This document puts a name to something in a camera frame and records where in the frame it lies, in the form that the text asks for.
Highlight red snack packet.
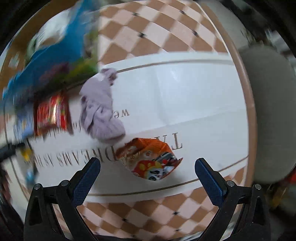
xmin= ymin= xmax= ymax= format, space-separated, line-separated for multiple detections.
xmin=34 ymin=91 xmax=71 ymax=136

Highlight purple knitted cloth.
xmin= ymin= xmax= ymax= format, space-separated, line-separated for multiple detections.
xmin=79 ymin=68 xmax=125 ymax=141

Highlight orange panda snack packet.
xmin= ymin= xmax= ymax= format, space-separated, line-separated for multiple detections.
xmin=115 ymin=138 xmax=183 ymax=181

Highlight blue cardboard milk box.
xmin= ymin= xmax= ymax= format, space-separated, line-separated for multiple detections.
xmin=2 ymin=0 xmax=100 ymax=110

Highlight grey round chair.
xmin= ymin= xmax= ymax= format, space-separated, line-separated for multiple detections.
xmin=240 ymin=45 xmax=295 ymax=184

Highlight checkered printed tablecloth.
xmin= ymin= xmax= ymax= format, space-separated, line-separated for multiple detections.
xmin=0 ymin=0 xmax=258 ymax=241

